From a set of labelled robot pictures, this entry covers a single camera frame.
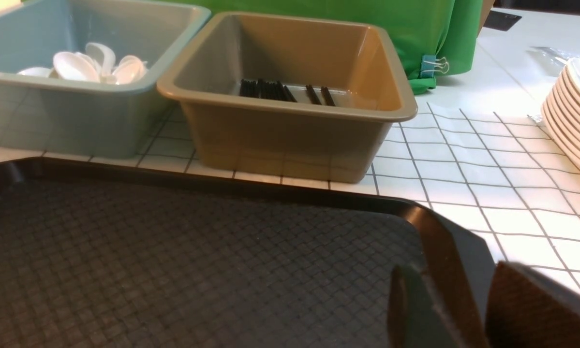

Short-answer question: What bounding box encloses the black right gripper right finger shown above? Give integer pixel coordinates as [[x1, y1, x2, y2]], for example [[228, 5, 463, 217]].
[[485, 261, 580, 348]]

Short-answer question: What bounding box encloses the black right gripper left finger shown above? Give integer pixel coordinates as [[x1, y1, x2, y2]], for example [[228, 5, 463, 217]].
[[387, 265, 457, 348]]

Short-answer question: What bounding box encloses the black serving tray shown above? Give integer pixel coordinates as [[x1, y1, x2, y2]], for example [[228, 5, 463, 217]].
[[0, 157, 495, 348]]

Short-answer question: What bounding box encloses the stack of white plates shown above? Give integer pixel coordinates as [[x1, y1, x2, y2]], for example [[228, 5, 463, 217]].
[[540, 58, 580, 168]]

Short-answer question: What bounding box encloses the brown plastic bin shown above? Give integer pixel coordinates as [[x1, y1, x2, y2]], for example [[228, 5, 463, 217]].
[[157, 12, 417, 183]]

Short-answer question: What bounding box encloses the metal binder clip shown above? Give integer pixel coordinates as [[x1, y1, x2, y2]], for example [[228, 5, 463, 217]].
[[419, 55, 450, 78]]

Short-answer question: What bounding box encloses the black chopsticks bundle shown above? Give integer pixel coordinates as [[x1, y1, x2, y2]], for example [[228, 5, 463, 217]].
[[238, 79, 343, 107]]

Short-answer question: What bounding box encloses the green cloth backdrop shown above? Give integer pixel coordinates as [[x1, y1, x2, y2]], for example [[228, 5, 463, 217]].
[[193, 0, 486, 95]]

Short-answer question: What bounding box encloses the pile of white spoons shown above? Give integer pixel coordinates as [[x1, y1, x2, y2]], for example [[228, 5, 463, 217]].
[[17, 42, 149, 86]]

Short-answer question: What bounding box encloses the teal plastic bin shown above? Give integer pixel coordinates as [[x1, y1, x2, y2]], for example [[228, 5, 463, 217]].
[[0, 0, 211, 158]]

